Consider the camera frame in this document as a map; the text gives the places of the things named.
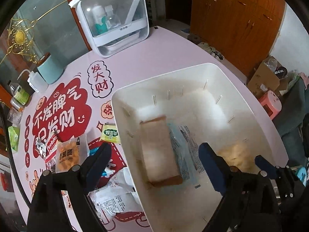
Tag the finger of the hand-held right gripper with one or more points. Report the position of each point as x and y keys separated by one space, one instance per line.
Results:
x=266 y=165

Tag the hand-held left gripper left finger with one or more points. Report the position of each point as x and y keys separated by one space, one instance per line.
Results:
x=96 y=160

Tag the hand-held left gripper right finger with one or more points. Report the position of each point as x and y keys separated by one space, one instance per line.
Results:
x=212 y=166

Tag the pale yellow snack packet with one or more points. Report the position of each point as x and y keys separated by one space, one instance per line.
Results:
x=236 y=154

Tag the yellow ball snack packet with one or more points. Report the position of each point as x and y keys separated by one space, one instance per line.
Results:
x=70 y=154

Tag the white snack packet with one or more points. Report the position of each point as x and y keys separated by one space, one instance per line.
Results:
x=118 y=198

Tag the red cookie packet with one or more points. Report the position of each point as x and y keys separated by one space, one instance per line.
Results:
x=52 y=145

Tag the white plastic basket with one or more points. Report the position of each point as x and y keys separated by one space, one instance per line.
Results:
x=241 y=89

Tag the blue snack packet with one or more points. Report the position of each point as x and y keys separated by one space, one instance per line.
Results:
x=94 y=152

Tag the green yellow snack packet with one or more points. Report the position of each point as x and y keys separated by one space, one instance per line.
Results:
x=110 y=134

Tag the clear blue printed packet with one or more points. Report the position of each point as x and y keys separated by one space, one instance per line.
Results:
x=185 y=149

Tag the blue plastic stool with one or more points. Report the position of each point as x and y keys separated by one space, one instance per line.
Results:
x=301 y=175

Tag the dark green chair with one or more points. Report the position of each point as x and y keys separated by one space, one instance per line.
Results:
x=292 y=116

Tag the silver foil snack packet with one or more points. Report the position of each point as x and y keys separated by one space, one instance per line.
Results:
x=41 y=148

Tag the brown bread packet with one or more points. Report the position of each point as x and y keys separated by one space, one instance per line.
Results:
x=157 y=149

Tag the pink plastic stool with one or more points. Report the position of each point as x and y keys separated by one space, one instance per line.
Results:
x=271 y=101

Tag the green tissue packet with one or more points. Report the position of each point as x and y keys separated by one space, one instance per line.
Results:
x=14 y=139

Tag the cardboard box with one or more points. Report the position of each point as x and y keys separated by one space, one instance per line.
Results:
x=263 y=79

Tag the glass cup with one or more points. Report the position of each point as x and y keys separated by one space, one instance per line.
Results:
x=14 y=116

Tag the black round lid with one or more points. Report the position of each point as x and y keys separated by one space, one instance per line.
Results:
x=281 y=72

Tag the small clear jar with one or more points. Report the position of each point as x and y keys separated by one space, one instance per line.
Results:
x=17 y=104

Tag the white squeeze wash bottle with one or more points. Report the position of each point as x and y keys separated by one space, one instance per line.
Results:
x=36 y=83

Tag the green label bottle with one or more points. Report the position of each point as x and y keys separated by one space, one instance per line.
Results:
x=20 y=95

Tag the crumpled clear bottle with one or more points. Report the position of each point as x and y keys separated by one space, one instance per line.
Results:
x=271 y=65

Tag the light teal canister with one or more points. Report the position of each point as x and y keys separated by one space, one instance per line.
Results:
x=50 y=70

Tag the white black sneaker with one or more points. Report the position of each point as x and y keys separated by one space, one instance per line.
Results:
x=217 y=53

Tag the beige slipper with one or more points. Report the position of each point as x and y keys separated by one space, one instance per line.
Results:
x=203 y=46

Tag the dark brown slipper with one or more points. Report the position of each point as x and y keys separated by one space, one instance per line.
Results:
x=194 y=38

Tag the white bottle with teal cap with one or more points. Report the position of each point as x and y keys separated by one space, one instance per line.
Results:
x=99 y=19

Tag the wooden glass door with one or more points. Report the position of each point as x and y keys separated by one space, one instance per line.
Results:
x=55 y=24

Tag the wooden cabinet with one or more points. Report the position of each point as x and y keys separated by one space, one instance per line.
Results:
x=236 y=24

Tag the clear plastic bottle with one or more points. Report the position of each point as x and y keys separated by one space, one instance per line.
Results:
x=112 y=17

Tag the large gold door ornament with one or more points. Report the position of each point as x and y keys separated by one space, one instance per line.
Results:
x=19 y=36

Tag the white storage box with lid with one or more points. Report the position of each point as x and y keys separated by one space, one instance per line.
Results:
x=142 y=9

